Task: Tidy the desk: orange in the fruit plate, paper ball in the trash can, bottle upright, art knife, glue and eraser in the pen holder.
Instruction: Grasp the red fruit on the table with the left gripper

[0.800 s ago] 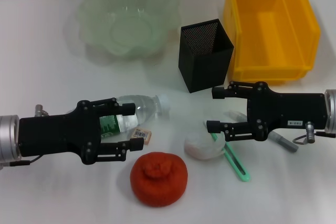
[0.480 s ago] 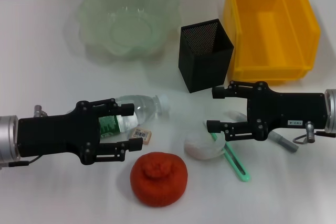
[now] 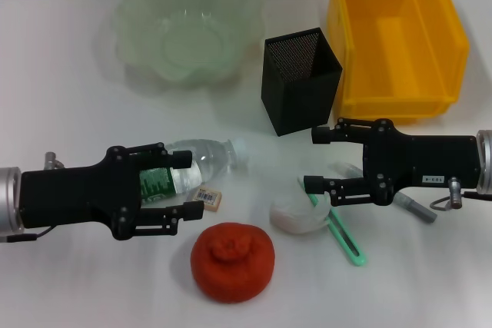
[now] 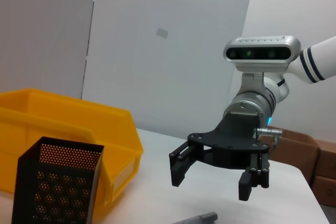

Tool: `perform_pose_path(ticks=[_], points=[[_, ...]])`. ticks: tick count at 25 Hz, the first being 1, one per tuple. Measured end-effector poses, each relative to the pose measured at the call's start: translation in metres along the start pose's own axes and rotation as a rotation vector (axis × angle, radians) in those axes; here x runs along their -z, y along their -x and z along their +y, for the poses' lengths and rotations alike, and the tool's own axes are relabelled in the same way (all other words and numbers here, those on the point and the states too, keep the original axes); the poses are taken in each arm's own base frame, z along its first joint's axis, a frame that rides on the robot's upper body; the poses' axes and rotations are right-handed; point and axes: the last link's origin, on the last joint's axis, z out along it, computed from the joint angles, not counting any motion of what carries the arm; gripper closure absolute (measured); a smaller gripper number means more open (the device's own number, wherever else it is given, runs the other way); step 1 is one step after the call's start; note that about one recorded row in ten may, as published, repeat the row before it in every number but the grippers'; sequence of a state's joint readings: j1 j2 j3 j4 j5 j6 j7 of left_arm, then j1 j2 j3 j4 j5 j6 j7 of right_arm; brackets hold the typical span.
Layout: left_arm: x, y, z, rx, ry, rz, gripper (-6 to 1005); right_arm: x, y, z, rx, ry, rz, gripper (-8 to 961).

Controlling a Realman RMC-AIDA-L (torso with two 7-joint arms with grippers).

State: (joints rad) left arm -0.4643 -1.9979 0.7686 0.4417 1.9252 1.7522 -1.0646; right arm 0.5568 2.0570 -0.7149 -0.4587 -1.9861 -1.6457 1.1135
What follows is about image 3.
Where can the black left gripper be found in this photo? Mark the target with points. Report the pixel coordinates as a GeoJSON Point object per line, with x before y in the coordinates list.
{"type": "Point", "coordinates": [69, 197]}

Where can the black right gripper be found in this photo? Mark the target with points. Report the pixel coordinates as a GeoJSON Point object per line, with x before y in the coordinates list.
{"type": "Point", "coordinates": [423, 159]}

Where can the clear green-label water bottle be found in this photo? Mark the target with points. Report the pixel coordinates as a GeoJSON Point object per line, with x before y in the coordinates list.
{"type": "Point", "coordinates": [215, 159]}

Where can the orange fruit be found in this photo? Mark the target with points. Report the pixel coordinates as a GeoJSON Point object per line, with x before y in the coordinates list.
{"type": "Point", "coordinates": [234, 262]}

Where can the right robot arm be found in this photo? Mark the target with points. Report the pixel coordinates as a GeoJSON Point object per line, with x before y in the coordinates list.
{"type": "Point", "coordinates": [485, 161]}

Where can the beige eraser with barcode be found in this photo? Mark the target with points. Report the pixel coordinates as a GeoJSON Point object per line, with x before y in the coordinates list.
{"type": "Point", "coordinates": [213, 198]}

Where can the black mesh pen holder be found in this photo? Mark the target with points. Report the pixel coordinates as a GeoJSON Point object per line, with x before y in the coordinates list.
{"type": "Point", "coordinates": [300, 105]}

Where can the green utility knife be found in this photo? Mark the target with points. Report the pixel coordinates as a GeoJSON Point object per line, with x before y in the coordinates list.
{"type": "Point", "coordinates": [342, 236]}

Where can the grey pen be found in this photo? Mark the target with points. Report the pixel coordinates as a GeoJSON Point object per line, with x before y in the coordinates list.
{"type": "Point", "coordinates": [419, 211]}

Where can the pale green glass fruit bowl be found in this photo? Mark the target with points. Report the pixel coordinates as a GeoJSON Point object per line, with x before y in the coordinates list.
{"type": "Point", "coordinates": [153, 17]}

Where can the yellow plastic bin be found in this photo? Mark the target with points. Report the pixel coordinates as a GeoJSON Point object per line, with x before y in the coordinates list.
{"type": "Point", "coordinates": [403, 55]}

